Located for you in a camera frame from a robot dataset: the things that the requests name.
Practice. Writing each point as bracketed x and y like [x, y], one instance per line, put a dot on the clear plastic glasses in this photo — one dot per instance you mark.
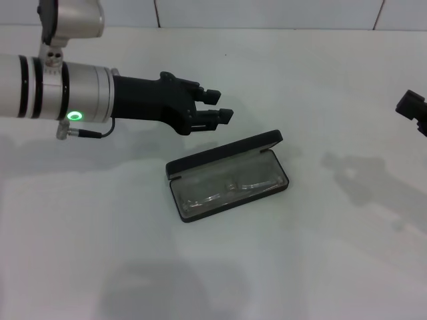
[233, 191]

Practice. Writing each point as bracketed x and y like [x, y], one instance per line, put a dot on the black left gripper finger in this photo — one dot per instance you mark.
[225, 115]
[211, 96]

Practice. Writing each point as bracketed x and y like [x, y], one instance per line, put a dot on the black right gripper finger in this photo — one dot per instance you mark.
[423, 128]
[412, 105]

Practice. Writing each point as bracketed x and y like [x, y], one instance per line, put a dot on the black glasses case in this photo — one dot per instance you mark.
[213, 156]

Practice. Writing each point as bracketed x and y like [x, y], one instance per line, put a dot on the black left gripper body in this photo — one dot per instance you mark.
[146, 100]

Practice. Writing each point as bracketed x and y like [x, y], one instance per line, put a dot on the small clear cylindrical fitting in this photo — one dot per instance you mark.
[54, 57]

